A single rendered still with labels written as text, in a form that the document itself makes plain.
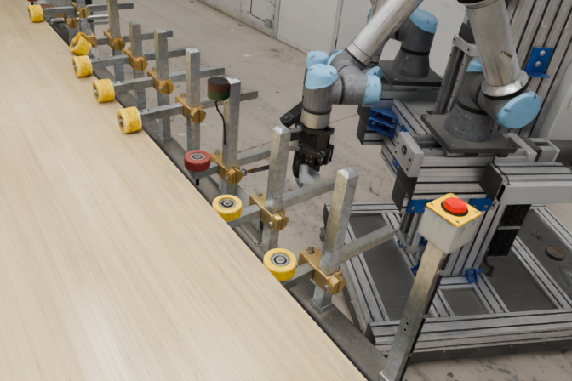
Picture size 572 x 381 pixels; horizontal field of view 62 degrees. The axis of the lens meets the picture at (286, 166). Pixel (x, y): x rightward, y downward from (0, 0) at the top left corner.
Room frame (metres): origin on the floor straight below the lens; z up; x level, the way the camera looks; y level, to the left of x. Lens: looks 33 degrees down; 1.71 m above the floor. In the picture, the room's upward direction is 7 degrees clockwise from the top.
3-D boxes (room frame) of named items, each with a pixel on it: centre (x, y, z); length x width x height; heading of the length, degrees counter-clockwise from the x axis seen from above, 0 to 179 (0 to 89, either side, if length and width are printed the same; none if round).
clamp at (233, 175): (1.28, 0.20, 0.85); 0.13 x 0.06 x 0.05; 40
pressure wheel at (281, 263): (0.83, -0.01, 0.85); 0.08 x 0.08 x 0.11
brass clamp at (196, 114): (1.48, 0.36, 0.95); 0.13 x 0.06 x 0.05; 40
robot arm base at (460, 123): (1.37, -0.56, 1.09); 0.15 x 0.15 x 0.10
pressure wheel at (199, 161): (1.24, 0.28, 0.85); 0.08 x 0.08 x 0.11
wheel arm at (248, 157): (1.37, 0.13, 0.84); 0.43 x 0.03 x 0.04; 130
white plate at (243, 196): (1.26, 0.14, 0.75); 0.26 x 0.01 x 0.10; 40
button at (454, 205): (0.68, -0.30, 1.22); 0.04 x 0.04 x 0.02
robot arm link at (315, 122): (1.12, -0.06, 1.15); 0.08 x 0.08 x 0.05
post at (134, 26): (1.84, 0.66, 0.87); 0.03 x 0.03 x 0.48; 40
